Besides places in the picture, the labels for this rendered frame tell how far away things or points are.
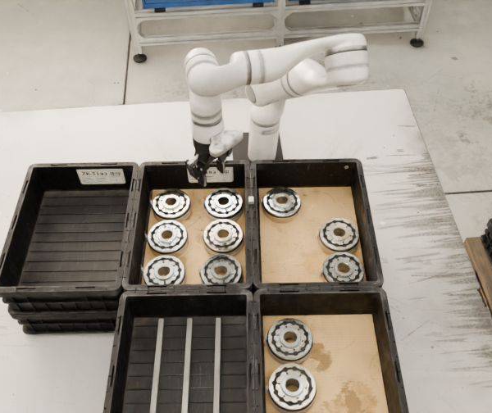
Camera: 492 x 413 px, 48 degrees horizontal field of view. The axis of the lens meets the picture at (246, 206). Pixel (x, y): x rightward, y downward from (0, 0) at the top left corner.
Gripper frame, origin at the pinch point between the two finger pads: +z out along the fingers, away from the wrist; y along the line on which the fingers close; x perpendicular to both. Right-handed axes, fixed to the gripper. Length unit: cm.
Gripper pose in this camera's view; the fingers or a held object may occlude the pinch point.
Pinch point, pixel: (211, 173)
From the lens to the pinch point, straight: 139.4
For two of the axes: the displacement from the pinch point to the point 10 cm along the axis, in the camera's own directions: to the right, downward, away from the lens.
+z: 0.1, 6.2, 7.8
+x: 7.1, 5.5, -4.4
